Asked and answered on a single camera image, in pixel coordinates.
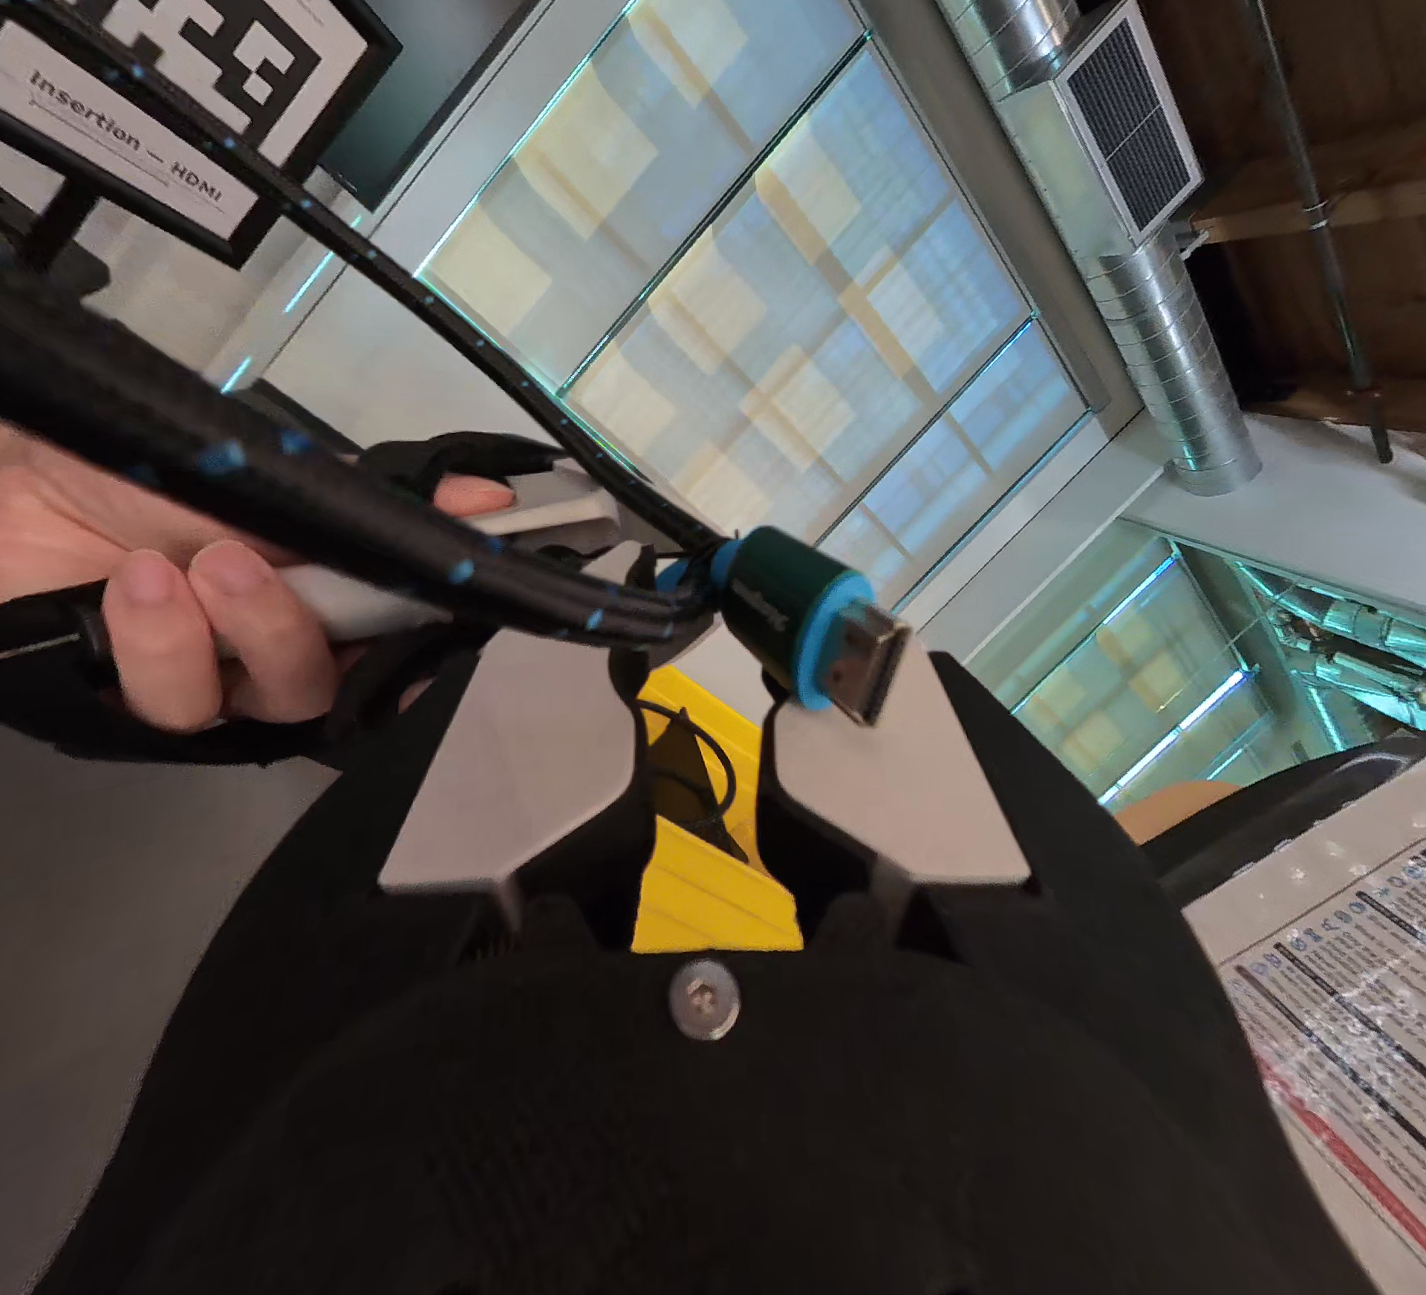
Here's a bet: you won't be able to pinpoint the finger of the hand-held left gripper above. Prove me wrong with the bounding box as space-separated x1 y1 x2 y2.
490 464 627 555

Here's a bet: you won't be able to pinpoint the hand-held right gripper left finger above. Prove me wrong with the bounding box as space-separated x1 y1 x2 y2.
378 545 697 949

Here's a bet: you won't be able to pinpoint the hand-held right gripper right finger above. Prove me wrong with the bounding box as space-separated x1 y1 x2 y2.
757 631 1033 946

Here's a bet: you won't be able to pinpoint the yellow plastic bin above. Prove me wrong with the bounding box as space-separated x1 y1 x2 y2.
632 663 804 952

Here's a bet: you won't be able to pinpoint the black braided HDMI cable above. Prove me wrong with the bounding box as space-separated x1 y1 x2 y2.
0 0 915 730

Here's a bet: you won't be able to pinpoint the person's left hand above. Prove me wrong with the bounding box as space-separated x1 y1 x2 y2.
0 427 520 734

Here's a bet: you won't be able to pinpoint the black bin divider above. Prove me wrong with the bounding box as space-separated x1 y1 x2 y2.
651 726 737 855

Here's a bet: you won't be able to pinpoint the tall window with blinds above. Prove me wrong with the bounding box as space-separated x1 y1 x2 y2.
997 538 1260 805

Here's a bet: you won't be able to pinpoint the large window with blinds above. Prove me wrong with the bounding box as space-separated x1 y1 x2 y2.
417 0 1099 606

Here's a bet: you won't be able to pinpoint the instruction sheet on stand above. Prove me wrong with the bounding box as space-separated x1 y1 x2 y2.
1115 731 1426 1295

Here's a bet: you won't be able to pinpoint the taped instruction sheet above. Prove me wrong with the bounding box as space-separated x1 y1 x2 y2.
1181 792 1426 1295

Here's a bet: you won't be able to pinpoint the silver ceiling ductwork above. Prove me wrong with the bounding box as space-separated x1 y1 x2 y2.
1238 560 1426 740

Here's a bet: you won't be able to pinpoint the black ceiling pipe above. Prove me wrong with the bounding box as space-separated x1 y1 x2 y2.
1209 0 1399 467

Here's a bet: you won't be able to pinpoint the spiral metal air duct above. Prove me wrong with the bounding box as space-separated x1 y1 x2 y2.
870 0 1264 494

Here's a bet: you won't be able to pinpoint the white duct vent grille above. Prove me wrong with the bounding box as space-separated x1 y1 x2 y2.
1054 0 1207 243

